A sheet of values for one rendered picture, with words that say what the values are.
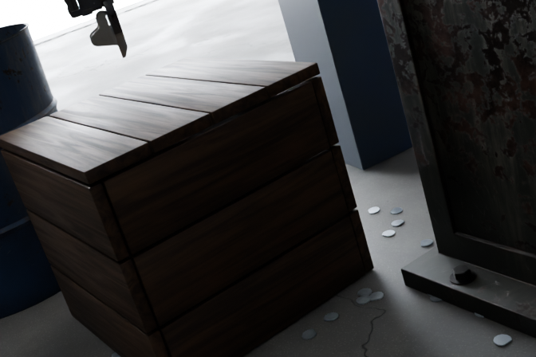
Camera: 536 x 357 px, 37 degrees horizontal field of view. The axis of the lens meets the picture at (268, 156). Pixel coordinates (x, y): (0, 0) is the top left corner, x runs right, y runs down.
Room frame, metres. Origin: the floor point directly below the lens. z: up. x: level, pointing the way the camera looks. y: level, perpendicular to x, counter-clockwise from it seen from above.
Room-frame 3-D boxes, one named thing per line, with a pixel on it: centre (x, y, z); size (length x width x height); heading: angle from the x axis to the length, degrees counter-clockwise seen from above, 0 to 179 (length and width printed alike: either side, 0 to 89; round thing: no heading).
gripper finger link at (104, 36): (1.44, 0.21, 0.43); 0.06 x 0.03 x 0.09; 99
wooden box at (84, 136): (1.19, 0.15, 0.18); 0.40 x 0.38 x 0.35; 29
